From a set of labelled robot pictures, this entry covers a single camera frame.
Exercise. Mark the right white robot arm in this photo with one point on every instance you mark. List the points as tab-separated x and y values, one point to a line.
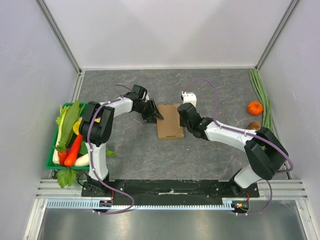
264	152

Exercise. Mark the green long beans bundle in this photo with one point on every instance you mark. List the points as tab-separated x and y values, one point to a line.
261	93

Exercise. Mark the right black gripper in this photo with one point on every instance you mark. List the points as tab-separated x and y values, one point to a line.
185	113

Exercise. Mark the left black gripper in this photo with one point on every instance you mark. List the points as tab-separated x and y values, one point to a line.
153	111

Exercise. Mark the brown toy mushroom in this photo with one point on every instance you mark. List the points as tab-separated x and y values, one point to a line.
255	125

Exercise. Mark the yellow toy napa cabbage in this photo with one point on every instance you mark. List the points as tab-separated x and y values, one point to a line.
76	126

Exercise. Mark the brown cardboard box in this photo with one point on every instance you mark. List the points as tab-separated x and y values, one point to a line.
169	128

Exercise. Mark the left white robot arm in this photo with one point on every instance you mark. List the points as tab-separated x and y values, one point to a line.
97	123

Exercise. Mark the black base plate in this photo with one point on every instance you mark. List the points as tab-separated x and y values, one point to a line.
182	192

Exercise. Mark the orange toy pumpkin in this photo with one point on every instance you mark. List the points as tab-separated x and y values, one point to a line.
255	108

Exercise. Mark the white toy radish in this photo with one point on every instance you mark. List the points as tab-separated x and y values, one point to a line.
82	161

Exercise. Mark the orange toy carrot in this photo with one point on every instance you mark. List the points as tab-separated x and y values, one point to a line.
72	156

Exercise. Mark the green leafy vegetable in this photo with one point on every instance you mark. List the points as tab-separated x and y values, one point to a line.
69	115

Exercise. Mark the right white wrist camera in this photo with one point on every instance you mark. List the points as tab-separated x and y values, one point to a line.
189	97

